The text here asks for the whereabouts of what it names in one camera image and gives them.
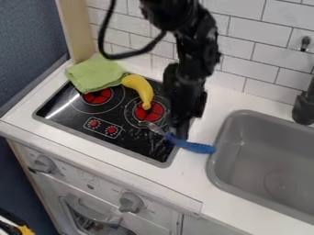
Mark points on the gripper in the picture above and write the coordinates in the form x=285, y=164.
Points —
x=184, y=91

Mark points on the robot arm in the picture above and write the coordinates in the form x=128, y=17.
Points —
x=192, y=27

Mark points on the toy stove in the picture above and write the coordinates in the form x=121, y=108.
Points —
x=122, y=134

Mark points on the yellow toy banana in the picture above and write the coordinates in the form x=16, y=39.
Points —
x=143, y=87

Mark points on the toy sink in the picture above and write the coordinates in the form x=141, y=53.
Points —
x=265, y=171

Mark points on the green cloth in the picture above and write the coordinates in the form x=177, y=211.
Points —
x=95, y=75

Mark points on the tap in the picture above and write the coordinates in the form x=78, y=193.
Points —
x=303, y=107

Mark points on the grey wall knob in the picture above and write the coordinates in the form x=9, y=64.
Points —
x=305, y=42

